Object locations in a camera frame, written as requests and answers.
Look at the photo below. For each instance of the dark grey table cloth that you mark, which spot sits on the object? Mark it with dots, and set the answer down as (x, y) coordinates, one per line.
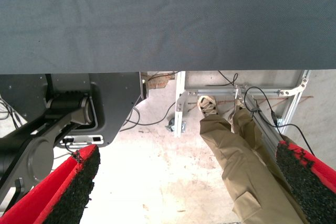
(157, 24)

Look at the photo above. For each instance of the person in khaki trousers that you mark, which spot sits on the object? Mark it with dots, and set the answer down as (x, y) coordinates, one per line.
(236, 155)

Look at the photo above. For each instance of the aluminium profile frame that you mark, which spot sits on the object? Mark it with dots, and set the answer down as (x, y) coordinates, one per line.
(181, 98)

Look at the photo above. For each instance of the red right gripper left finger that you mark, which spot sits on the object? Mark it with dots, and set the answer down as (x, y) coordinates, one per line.
(39, 197)

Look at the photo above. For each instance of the grey caster wheel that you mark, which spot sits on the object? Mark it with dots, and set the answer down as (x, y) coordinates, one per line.
(173, 125)

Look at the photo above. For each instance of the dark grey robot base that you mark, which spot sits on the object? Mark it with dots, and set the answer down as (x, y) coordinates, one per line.
(115, 98)

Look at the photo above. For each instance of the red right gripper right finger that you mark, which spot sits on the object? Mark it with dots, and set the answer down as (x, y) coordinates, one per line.
(309, 182)

